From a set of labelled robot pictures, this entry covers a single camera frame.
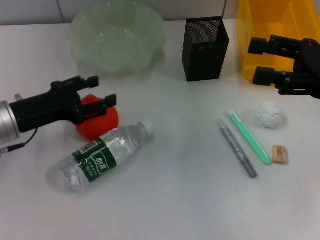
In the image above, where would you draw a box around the green pen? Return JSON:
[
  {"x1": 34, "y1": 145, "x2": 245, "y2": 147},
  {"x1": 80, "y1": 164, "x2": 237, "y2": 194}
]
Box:
[{"x1": 227, "y1": 109, "x2": 273, "y2": 167}]

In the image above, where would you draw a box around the pale green glass fruit bowl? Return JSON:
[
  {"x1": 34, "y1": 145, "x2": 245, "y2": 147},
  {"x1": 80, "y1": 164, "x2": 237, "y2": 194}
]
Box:
[{"x1": 66, "y1": 0, "x2": 168, "y2": 75}]

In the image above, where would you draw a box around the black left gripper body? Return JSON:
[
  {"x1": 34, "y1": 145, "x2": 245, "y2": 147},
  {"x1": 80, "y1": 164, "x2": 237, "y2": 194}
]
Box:
[{"x1": 9, "y1": 77, "x2": 85, "y2": 134}]

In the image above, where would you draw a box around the yellow plastic bin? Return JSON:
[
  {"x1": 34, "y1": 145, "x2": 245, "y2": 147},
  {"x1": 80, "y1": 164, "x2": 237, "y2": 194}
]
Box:
[{"x1": 235, "y1": 0, "x2": 320, "y2": 84}]

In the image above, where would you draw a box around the beige eraser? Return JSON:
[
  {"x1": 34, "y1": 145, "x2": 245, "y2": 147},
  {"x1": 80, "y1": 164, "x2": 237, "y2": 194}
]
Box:
[{"x1": 270, "y1": 144, "x2": 291, "y2": 166}]

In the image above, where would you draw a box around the white paper ball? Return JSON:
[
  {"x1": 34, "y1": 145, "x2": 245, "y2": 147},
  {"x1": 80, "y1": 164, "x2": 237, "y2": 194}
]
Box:
[{"x1": 255, "y1": 100, "x2": 282, "y2": 130}]

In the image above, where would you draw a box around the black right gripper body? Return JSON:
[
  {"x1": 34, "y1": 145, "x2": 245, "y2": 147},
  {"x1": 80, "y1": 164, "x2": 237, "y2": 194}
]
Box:
[{"x1": 277, "y1": 38, "x2": 320, "y2": 100}]

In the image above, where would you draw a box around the grey marker pen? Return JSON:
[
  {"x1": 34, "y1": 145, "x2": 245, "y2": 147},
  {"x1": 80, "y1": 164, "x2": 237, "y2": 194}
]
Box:
[{"x1": 215, "y1": 119, "x2": 259, "y2": 180}]

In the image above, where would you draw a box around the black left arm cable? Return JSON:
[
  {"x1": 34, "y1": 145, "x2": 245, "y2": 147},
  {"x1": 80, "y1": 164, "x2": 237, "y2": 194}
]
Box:
[{"x1": 0, "y1": 127, "x2": 39, "y2": 157}]

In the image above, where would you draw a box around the black mesh pen holder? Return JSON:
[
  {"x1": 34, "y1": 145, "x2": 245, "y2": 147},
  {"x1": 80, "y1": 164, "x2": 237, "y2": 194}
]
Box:
[{"x1": 181, "y1": 15, "x2": 231, "y2": 83}]

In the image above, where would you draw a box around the orange fruit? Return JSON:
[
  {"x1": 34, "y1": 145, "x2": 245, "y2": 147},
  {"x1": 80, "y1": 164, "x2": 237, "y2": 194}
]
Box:
[{"x1": 75, "y1": 93, "x2": 120, "y2": 141}]

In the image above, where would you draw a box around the clear green-label water bottle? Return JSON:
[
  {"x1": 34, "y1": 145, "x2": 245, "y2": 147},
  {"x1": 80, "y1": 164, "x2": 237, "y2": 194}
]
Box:
[{"x1": 46, "y1": 118, "x2": 155, "y2": 194}]

